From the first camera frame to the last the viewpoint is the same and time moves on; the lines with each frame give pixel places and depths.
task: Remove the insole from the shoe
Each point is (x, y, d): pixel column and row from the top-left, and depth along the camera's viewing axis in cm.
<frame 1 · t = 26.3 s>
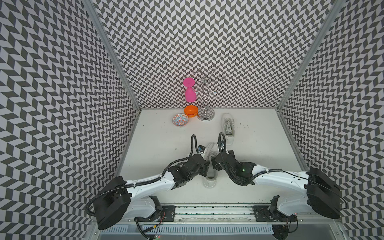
left hand: (207, 163, 81), fingers open
right hand: (219, 156, 83), fingers open
white sneaker near: (210, 180, 75), point 11 cm above the table
white sneaker far: (228, 124, 97), point 11 cm above the table
patterned small bowl: (180, 120, 114), on the table
orange plastic bowl: (191, 110, 116), point 4 cm above the table
pink plastic wine glass: (190, 93, 96), point 26 cm above the table
chrome glass holder stand: (206, 114, 118), on the table

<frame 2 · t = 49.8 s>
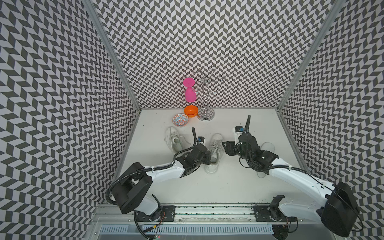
left hand: (209, 155, 86), fingers closed
right hand: (227, 145, 81), fingers open
white sneaker near: (175, 142, 92), point 8 cm above the table
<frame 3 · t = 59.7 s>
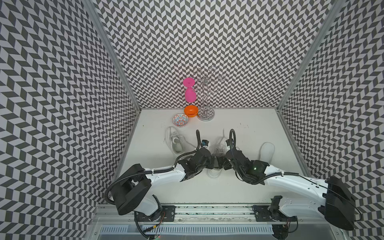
left hand: (213, 158, 84), fingers closed
right hand: (225, 157, 81), fingers open
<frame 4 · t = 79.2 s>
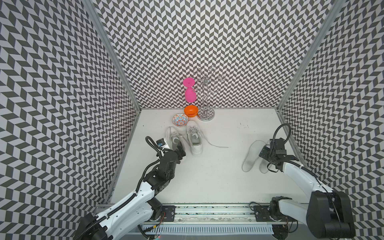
left hand: (173, 145, 80), fingers open
right hand: (267, 156, 88), fingers open
white sneaker far: (194, 134, 93), point 11 cm above the table
the other named things where they were.

